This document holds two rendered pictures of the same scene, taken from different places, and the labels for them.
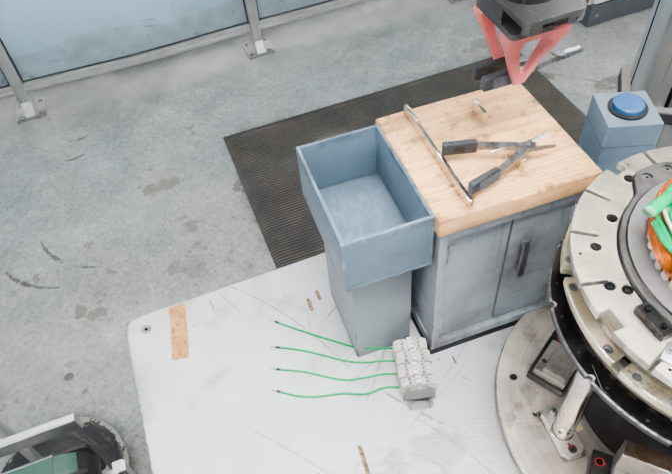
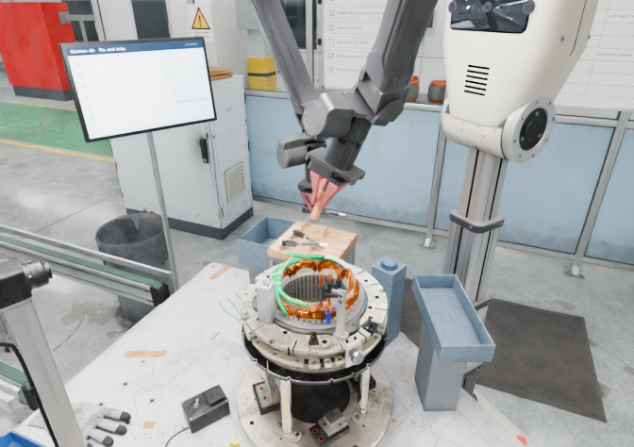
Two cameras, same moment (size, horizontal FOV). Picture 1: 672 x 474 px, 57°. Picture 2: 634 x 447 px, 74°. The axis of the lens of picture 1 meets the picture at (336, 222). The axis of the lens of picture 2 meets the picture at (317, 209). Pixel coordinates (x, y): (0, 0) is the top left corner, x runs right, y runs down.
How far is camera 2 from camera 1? 0.90 m
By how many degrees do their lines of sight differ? 38
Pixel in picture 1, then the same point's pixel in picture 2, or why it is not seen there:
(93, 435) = not seen: hidden behind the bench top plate
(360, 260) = (243, 250)
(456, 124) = (316, 233)
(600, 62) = not seen: outside the picture
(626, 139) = (379, 276)
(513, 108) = (340, 239)
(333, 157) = (278, 226)
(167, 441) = (180, 294)
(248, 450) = (193, 310)
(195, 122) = (367, 257)
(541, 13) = (306, 184)
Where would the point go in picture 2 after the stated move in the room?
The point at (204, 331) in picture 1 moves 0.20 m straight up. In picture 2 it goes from (225, 277) to (219, 229)
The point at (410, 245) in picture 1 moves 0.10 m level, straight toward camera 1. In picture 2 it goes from (260, 256) to (230, 268)
